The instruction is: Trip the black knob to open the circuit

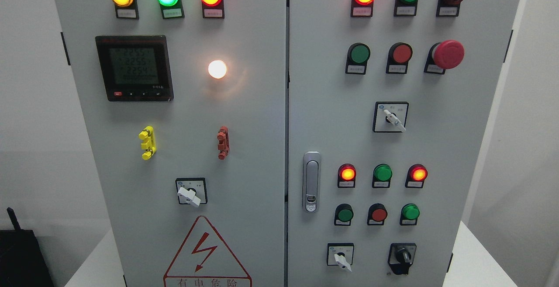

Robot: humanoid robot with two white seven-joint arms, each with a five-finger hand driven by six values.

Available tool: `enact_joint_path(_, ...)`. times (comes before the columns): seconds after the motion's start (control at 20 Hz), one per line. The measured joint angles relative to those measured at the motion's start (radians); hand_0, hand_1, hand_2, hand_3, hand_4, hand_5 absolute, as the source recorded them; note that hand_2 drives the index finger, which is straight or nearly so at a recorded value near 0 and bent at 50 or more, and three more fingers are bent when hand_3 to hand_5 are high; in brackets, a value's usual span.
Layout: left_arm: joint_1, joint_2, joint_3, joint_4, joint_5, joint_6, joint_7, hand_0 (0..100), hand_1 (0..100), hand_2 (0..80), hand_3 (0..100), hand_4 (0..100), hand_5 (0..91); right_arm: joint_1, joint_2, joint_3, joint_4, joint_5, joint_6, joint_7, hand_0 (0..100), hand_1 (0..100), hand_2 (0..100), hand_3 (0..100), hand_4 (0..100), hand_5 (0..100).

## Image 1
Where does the black rotary knob switch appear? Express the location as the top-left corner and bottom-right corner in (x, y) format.
(387, 242), (417, 275)

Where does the red terminal connector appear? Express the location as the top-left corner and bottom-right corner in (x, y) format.
(216, 126), (230, 160)

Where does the lit red indicator lower left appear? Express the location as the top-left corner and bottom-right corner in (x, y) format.
(337, 163), (357, 189)

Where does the white glowing indicator light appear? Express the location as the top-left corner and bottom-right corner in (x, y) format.
(207, 59), (228, 79)

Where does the green push button lower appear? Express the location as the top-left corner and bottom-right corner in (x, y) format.
(334, 203), (355, 226)

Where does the green push button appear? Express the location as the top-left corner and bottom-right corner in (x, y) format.
(345, 43), (371, 75)
(334, 203), (355, 226)

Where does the green push button upper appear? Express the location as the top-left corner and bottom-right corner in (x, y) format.
(345, 43), (371, 75)

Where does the green indicator lower middle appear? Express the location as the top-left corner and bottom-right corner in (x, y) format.
(372, 163), (393, 189)

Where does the left grey cabinet door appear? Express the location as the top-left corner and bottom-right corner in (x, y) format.
(55, 0), (286, 287)

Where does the grey cabinet door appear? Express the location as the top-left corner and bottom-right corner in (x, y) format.
(286, 0), (519, 287)
(55, 0), (286, 287)

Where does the right grey cabinet door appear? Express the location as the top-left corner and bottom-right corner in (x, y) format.
(286, 0), (519, 287)

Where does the red push button lower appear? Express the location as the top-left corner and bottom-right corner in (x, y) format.
(367, 203), (388, 225)

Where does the red push button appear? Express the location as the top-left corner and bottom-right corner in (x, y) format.
(367, 203), (388, 225)
(386, 42), (413, 74)

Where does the yellow terminal connector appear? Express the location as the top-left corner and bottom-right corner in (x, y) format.
(138, 125), (156, 160)

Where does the red push button upper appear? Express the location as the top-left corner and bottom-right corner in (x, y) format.
(386, 42), (413, 74)

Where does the red indicator lower right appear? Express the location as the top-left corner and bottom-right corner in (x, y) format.
(405, 164), (428, 189)

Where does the red-orange indicator light left door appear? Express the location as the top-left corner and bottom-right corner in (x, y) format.
(201, 0), (225, 19)

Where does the red high voltage warning sticker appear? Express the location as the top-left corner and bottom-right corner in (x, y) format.
(163, 216), (253, 287)

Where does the green indicator bottom right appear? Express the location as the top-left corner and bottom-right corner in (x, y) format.
(400, 203), (421, 226)

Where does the black digital power meter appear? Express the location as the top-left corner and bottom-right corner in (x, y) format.
(95, 35), (174, 102)

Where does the green lit indicator light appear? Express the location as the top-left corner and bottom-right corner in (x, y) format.
(157, 0), (184, 20)

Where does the red emergency stop button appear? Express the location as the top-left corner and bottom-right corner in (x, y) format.
(424, 40), (465, 75)

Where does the yellow indicator light top left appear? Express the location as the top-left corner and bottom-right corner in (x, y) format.
(112, 0), (138, 20)

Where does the black device with antenna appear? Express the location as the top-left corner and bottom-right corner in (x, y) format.
(0, 207), (54, 287)

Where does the silver door lock handle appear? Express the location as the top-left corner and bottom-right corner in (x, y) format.
(302, 151), (321, 213)

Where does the white selector switch left door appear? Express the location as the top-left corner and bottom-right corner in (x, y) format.
(175, 177), (208, 207)

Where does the white selector switch upper right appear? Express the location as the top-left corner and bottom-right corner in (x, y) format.
(372, 101), (409, 132)

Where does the white selector switch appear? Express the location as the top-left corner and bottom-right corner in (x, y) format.
(327, 243), (355, 273)
(372, 101), (409, 132)

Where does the white selector switch bottom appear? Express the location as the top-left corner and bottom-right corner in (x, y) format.
(327, 243), (355, 273)

